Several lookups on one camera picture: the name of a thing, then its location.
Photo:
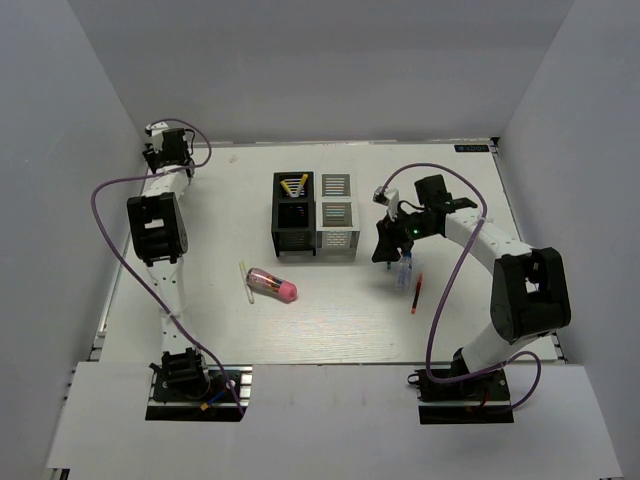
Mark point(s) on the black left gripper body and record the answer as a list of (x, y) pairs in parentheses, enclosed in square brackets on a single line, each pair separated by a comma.
[(155, 158)]

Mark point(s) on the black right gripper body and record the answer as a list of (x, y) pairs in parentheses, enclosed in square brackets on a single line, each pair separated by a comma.
[(419, 227)]

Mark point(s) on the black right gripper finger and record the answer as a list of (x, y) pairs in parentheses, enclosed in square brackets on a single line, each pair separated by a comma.
[(390, 234), (385, 253)]

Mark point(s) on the pale green capped white marker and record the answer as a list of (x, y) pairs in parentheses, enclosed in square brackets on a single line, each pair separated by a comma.
[(248, 290)]

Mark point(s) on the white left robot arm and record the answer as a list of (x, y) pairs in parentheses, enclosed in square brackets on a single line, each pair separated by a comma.
[(160, 241)]

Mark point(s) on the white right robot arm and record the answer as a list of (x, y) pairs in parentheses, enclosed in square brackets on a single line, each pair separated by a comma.
[(529, 295)]

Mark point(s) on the clear spray bottle blue cap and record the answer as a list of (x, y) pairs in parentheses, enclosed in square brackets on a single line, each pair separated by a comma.
[(405, 267)]

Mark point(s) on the red orange pen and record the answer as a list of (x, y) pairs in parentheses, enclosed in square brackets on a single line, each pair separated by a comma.
[(417, 293)]

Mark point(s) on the white slotted organizer box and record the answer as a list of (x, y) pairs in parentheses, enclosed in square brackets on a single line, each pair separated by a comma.
[(337, 215)]

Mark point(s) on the black slotted organizer box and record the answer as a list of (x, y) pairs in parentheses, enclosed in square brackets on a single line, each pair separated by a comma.
[(293, 220)]

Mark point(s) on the pink marker set bottle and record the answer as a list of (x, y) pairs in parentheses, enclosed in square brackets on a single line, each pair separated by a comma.
[(269, 284)]

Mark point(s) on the right XDOF logo sticker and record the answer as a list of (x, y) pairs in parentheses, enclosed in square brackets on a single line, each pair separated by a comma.
[(472, 148)]

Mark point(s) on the yellow capped marker in organizer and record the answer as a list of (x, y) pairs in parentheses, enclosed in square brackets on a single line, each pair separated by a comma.
[(290, 192)]

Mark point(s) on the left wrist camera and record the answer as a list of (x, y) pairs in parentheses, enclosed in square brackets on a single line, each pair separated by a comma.
[(156, 128)]

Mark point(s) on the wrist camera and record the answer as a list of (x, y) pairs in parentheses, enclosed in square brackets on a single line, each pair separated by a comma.
[(389, 198), (156, 128)]

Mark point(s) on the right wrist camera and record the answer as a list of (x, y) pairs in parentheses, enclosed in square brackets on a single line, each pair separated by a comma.
[(389, 198)]

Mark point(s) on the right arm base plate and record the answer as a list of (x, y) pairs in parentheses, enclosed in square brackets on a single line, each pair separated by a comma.
[(482, 400)]

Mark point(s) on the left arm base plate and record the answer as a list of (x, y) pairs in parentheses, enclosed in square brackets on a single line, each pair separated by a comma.
[(215, 403)]

